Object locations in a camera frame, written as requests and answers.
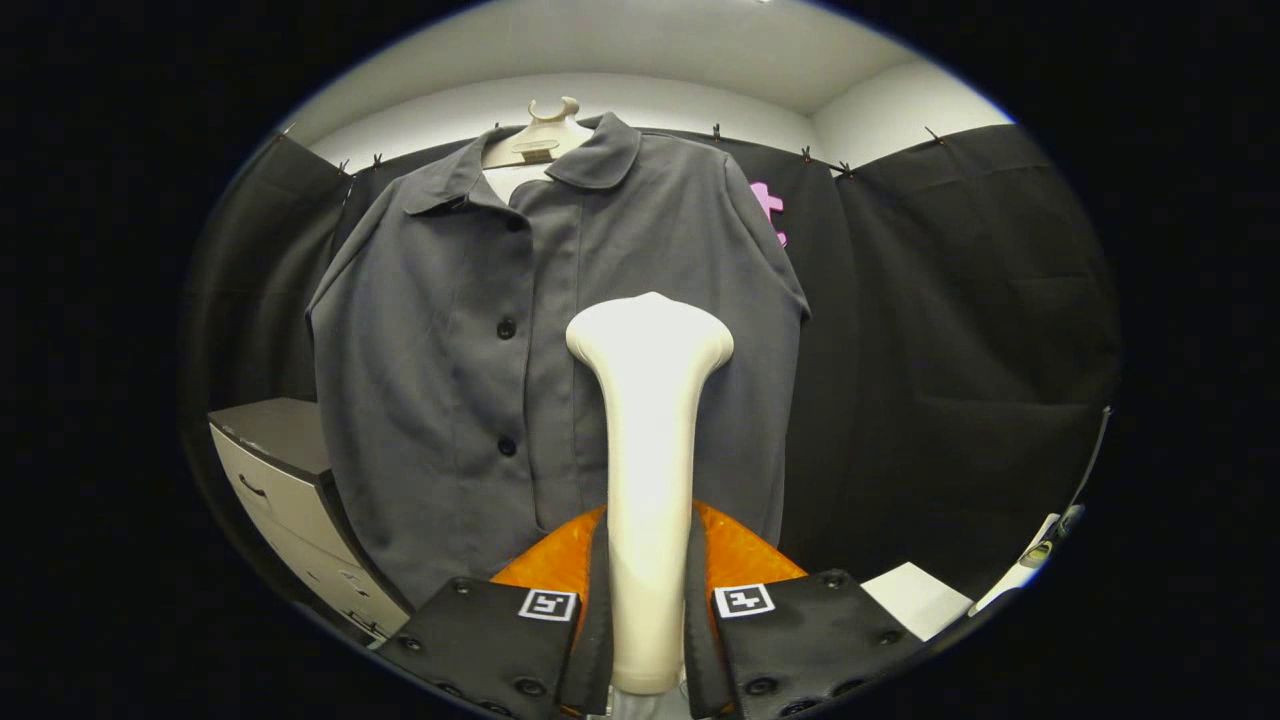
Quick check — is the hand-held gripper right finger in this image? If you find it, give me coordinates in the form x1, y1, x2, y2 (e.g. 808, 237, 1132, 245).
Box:
685, 500, 926, 719

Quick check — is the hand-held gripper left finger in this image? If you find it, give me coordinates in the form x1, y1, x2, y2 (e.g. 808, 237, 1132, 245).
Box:
375, 505, 611, 719

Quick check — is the dark grey button shirt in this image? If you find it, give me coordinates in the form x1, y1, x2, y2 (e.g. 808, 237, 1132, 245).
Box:
307, 112, 811, 609

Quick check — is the white side table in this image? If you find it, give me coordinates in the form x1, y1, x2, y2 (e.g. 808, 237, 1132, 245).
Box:
975, 510, 1086, 616

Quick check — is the grey drawer cabinet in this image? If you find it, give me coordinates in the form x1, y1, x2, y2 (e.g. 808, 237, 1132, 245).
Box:
208, 397, 413, 641

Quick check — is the white mannequin torso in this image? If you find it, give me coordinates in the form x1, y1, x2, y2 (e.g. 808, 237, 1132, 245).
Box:
482, 96, 596, 206

